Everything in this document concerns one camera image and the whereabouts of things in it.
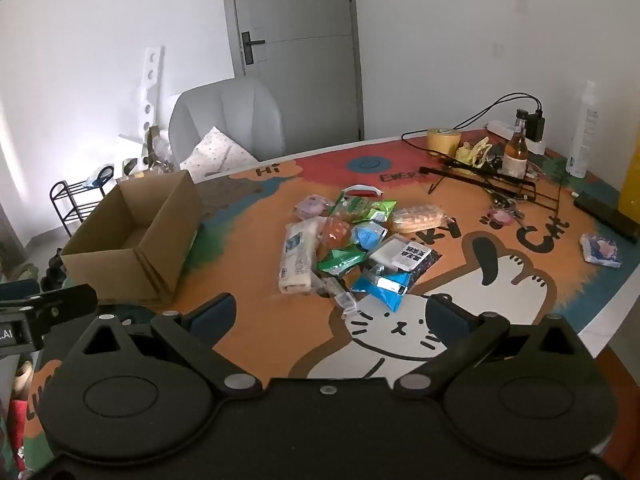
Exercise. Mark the black sesame cake packet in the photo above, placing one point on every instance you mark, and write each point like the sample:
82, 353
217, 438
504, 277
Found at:
400, 255

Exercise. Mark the black charger plug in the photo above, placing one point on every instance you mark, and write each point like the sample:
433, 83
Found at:
535, 126

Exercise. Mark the cardboard box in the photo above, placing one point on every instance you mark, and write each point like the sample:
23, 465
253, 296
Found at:
133, 246

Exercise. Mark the black wire rack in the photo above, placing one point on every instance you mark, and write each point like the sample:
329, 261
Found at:
519, 190

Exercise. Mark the grey door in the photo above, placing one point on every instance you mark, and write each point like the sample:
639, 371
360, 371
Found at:
309, 64

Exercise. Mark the grey armchair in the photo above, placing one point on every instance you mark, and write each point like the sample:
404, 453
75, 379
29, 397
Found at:
241, 108

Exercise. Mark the long white snack pack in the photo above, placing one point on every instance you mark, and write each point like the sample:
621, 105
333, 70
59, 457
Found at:
299, 256

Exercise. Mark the clear wafer biscuit pack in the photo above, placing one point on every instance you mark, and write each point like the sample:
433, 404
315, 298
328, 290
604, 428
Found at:
418, 218

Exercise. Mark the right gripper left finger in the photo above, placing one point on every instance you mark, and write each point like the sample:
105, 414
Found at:
210, 322

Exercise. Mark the light green snack packet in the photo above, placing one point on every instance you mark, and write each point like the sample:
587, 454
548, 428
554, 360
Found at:
378, 211

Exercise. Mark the dark green snack packet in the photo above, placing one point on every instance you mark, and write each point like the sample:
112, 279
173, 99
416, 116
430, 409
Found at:
336, 261

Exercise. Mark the black shoe rack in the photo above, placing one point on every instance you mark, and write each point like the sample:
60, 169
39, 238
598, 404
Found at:
74, 202

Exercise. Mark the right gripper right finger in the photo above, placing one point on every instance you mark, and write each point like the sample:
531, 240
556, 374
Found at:
446, 320

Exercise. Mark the orange snack packet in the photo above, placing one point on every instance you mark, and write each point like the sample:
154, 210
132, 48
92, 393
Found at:
335, 233

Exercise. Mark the yellow tape roll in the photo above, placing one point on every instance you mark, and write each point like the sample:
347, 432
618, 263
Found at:
443, 141

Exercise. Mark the white perforated board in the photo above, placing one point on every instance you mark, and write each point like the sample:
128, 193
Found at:
141, 111

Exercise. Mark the yellow plastic bag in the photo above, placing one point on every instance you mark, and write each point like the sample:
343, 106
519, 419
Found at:
474, 155

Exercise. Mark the pink keychain with keys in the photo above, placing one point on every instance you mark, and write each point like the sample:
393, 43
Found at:
506, 212

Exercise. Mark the blue tissue pack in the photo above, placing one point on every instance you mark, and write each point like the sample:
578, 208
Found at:
600, 251

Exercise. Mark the black door handle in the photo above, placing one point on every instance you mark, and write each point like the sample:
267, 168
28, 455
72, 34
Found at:
248, 44

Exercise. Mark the small clear snack packet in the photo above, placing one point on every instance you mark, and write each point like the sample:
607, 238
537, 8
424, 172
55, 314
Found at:
334, 290

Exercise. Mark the dotted white cushion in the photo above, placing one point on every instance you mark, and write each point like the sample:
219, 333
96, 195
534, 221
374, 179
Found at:
216, 153

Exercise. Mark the green white bread packet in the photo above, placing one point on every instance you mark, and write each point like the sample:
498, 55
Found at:
349, 208

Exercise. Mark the white spray bottle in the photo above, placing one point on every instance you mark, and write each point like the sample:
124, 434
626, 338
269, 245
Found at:
585, 132

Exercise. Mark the red blue snack packet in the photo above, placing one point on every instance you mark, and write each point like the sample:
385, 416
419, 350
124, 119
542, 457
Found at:
362, 190

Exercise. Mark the amber glass bottle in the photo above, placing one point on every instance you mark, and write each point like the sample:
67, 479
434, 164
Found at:
515, 155

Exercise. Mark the purple mochi packet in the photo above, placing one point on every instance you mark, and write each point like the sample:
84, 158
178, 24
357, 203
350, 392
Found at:
313, 206

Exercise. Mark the light blue snack packet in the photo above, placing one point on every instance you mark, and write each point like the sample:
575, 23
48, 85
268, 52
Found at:
368, 235

